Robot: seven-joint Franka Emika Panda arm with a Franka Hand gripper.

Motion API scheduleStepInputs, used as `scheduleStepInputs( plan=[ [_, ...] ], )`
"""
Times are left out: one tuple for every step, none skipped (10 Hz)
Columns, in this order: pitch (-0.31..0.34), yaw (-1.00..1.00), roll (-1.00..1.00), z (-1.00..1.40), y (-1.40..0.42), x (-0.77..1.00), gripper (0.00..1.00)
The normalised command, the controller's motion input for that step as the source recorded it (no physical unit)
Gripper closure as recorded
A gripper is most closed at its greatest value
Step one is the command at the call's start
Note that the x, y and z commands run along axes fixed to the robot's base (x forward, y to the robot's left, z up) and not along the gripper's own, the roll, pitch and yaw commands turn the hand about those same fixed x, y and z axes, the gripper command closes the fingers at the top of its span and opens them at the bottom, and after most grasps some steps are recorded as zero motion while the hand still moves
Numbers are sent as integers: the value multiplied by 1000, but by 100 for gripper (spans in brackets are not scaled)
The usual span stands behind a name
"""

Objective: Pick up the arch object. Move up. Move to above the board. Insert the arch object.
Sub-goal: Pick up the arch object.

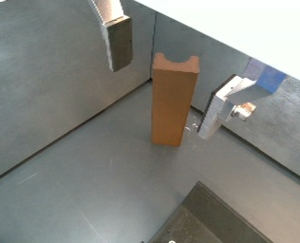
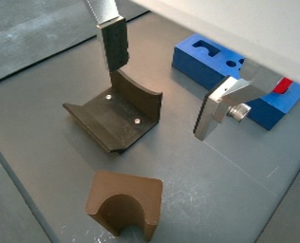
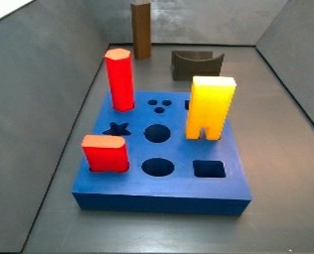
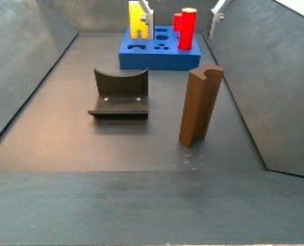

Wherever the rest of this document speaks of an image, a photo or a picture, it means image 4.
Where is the yellow block peg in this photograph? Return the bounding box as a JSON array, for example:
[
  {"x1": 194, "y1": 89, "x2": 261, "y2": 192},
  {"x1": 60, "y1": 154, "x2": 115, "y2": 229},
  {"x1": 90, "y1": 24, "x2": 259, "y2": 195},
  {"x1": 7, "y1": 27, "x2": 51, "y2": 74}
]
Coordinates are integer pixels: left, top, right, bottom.
[{"x1": 128, "y1": 1, "x2": 148, "y2": 38}]

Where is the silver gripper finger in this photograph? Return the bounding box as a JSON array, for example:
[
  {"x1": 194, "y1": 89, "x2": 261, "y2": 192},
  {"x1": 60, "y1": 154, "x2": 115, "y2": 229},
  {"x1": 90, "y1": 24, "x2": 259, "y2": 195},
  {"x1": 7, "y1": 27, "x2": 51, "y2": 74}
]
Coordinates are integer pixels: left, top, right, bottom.
[
  {"x1": 207, "y1": 0, "x2": 227, "y2": 39},
  {"x1": 138, "y1": 0, "x2": 154, "y2": 40}
]

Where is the large red cylinder peg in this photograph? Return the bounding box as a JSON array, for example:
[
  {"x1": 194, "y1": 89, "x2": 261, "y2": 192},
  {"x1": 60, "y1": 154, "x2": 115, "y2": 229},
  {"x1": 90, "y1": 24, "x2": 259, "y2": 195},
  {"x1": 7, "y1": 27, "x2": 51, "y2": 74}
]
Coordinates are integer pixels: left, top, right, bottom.
[{"x1": 178, "y1": 8, "x2": 196, "y2": 50}]

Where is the blue peg board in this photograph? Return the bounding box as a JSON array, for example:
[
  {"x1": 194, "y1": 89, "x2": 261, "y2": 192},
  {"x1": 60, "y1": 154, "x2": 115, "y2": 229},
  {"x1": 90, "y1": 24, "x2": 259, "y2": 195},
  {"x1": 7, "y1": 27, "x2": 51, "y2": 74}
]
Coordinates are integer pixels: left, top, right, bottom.
[{"x1": 118, "y1": 26, "x2": 200, "y2": 71}]

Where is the small red peg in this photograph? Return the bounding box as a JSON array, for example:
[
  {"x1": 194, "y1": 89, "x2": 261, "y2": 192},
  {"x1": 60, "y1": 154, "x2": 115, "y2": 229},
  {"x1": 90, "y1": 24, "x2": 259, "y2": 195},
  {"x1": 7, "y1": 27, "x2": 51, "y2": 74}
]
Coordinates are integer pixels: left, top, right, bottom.
[{"x1": 172, "y1": 13, "x2": 182, "y2": 32}]

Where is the black curved holder stand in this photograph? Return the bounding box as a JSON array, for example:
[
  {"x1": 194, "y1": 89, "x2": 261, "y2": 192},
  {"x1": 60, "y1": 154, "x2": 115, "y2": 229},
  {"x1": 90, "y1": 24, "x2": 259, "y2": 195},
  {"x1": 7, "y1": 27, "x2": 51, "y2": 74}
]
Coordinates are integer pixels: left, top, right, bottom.
[{"x1": 87, "y1": 70, "x2": 150, "y2": 118}]

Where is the brown arch block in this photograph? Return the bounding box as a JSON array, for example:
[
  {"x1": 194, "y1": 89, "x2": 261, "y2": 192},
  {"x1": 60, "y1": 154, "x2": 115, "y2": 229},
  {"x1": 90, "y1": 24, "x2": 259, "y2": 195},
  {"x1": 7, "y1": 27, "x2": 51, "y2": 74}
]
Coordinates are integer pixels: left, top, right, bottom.
[{"x1": 179, "y1": 63, "x2": 223, "y2": 148}]

